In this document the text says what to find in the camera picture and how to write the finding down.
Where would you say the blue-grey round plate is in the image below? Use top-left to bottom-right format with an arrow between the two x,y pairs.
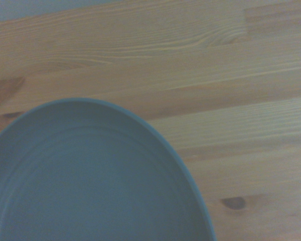
0,97 -> 218,241

